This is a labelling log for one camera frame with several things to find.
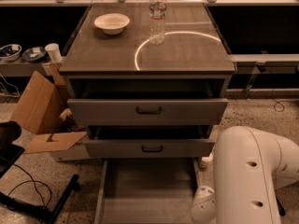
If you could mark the grey bottom drawer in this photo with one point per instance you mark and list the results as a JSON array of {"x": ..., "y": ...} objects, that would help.
[{"x": 147, "y": 191}]

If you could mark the grey drawer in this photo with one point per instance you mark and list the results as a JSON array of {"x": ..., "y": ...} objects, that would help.
[
  {"x": 164, "y": 148},
  {"x": 147, "y": 191},
  {"x": 148, "y": 112}
]

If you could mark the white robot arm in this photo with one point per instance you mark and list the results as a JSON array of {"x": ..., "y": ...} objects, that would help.
[{"x": 249, "y": 165}]

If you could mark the grey drawer cabinet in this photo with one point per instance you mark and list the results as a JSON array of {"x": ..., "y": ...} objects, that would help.
[{"x": 191, "y": 63}]

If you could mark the grey middle drawer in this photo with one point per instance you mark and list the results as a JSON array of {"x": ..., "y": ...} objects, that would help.
[{"x": 164, "y": 148}]

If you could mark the grey top drawer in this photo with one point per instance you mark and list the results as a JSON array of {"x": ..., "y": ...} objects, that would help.
[{"x": 148, "y": 112}]

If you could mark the open cardboard box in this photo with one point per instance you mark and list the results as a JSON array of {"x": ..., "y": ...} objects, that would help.
[{"x": 38, "y": 112}]

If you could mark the white cabinet caster wheel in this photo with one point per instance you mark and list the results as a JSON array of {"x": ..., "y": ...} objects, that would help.
[{"x": 205, "y": 161}]

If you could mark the white bowl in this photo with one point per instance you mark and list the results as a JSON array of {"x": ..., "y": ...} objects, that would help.
[{"x": 112, "y": 23}]

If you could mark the clear plastic water bottle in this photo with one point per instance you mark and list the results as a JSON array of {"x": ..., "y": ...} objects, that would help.
[{"x": 157, "y": 12}]

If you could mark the grey side shelf right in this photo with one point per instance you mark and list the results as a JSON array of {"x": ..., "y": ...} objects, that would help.
[{"x": 273, "y": 63}]

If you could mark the grey side shelf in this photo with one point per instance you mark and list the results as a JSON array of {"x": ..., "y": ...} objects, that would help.
[
  {"x": 21, "y": 68},
  {"x": 273, "y": 63}
]

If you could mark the white paper cup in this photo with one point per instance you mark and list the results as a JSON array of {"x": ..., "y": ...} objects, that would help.
[{"x": 53, "y": 50}]

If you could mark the blue patterned bowl right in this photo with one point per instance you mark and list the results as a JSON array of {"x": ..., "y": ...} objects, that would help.
[{"x": 34, "y": 55}]

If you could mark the blue patterned bowl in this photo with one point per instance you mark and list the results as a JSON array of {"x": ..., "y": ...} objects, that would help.
[
  {"x": 10, "y": 52},
  {"x": 34, "y": 55}
]

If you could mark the black stand base left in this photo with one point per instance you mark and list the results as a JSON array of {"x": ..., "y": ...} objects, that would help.
[{"x": 9, "y": 153}]

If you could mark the black stand base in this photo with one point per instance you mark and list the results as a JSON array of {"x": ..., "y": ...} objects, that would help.
[
  {"x": 9, "y": 153},
  {"x": 281, "y": 209}
]

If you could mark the grey side shelf left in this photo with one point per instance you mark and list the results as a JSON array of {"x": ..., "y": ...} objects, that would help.
[{"x": 21, "y": 68}]

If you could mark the blue patterned bowl left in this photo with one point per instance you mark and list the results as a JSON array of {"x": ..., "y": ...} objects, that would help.
[{"x": 10, "y": 52}]

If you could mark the black stand base right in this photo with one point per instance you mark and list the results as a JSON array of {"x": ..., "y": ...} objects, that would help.
[{"x": 281, "y": 209}]

